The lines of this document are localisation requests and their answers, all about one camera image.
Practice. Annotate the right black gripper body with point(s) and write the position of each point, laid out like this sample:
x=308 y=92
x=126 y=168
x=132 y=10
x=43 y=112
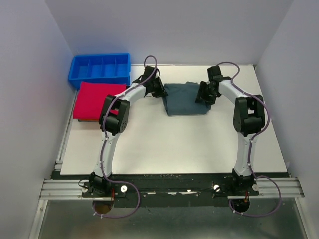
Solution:
x=206 y=94

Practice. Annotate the blue plastic divided bin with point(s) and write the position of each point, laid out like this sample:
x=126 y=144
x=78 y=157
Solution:
x=111 y=68

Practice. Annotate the folded magenta t shirt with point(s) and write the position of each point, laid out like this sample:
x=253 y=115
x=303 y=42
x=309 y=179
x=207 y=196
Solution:
x=90 y=99

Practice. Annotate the aluminium extrusion frame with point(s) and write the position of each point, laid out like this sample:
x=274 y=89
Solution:
x=157 y=147

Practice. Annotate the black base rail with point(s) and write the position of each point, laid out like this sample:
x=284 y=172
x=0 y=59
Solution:
x=169 y=190

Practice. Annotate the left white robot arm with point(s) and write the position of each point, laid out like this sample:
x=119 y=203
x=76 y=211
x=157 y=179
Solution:
x=113 y=121

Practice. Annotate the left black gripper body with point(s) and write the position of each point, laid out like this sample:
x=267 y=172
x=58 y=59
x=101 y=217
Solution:
x=157 y=89

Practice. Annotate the grey blue t shirt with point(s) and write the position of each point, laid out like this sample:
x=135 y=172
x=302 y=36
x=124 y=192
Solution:
x=180 y=100

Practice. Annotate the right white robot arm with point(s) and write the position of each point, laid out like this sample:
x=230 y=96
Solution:
x=248 y=121

